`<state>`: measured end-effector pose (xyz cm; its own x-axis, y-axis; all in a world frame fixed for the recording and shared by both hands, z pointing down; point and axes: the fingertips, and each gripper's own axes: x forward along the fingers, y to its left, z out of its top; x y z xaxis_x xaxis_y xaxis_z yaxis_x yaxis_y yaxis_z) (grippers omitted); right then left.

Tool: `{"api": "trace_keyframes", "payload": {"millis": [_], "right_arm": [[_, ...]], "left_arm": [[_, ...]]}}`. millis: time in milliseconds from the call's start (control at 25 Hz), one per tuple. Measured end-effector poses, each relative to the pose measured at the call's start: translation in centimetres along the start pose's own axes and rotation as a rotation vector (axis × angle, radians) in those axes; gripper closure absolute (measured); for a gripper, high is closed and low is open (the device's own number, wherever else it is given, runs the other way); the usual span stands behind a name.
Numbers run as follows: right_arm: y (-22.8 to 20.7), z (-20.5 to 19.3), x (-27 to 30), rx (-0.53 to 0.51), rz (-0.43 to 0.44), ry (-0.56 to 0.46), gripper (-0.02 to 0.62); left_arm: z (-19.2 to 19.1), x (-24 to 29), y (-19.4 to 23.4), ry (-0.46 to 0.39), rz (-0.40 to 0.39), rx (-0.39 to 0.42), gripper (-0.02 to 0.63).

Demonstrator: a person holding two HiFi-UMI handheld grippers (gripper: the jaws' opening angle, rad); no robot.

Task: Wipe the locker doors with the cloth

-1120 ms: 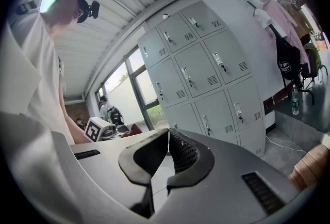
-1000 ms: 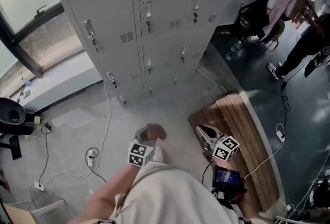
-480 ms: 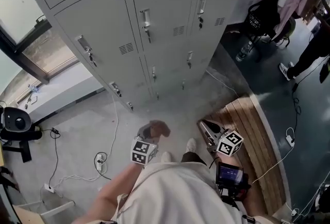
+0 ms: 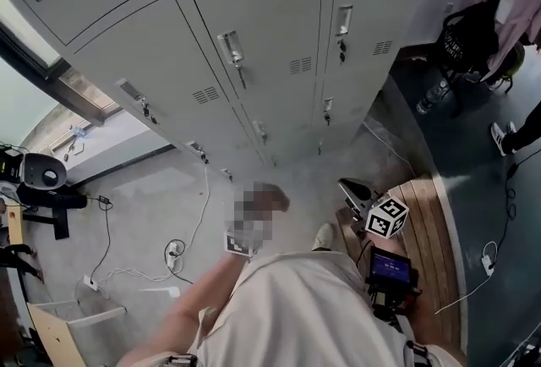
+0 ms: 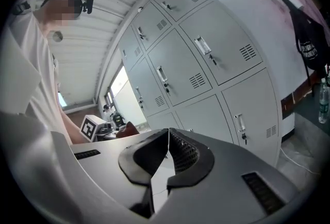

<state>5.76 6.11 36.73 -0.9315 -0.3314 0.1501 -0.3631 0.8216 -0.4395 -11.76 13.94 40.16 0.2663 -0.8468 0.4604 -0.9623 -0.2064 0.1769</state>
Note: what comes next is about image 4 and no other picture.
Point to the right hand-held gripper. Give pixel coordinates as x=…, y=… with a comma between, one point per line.
x=386, y=217

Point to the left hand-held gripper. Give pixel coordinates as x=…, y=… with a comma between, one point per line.
x=242, y=244

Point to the grey metal locker cabinet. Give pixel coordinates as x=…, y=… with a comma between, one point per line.
x=262, y=18

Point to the person's left forearm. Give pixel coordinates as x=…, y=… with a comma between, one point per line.
x=194, y=302

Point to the person's beige shoe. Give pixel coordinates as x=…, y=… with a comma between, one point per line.
x=324, y=236

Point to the white power strip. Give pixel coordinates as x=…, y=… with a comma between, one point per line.
x=488, y=263
x=89, y=281
x=171, y=254

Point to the round wooden platform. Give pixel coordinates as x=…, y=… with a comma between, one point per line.
x=427, y=221

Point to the person's white shirt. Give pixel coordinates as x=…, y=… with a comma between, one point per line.
x=296, y=314

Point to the white flat plastic piece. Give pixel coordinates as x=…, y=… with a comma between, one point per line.
x=167, y=291

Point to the clear plastic water bottle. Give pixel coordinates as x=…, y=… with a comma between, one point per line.
x=429, y=99

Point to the black metal chair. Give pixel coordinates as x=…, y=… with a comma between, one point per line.
x=455, y=99

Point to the black power adapter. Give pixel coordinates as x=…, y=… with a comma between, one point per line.
x=103, y=199

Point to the black printed bag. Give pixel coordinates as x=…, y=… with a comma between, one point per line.
x=469, y=37

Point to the yellow green bag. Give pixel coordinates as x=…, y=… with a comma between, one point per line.
x=513, y=61

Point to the white round device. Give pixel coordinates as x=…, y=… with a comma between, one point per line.
x=42, y=173

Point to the wooden plank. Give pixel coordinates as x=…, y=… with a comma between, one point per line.
x=14, y=223

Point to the black electronic box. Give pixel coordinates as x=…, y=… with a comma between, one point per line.
x=8, y=164

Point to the dark framed window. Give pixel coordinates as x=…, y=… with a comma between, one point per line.
x=17, y=44

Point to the wooden frame white basket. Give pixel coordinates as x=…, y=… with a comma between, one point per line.
x=63, y=327

